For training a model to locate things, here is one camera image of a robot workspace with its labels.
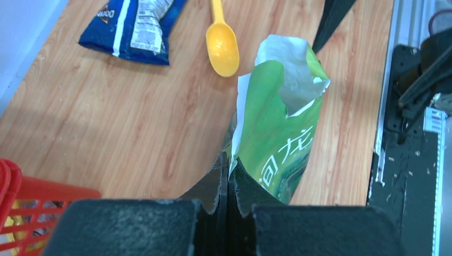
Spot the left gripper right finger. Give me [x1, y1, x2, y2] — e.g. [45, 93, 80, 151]
[228, 159, 283, 255]

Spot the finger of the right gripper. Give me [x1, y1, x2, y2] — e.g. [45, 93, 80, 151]
[312, 0, 356, 54]

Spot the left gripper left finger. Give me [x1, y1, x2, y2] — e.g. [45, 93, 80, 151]
[176, 152, 229, 255]

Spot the green litter bag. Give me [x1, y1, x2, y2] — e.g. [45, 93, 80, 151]
[225, 34, 330, 204]

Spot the yellow plastic scoop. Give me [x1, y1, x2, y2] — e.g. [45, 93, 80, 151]
[206, 0, 240, 77]

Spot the blue white snack bag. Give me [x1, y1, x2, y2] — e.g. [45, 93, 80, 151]
[78, 0, 186, 66]

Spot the red plastic shopping basket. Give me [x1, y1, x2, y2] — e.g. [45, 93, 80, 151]
[1, 158, 101, 255]

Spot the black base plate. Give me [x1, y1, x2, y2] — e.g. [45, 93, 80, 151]
[367, 45, 451, 255]

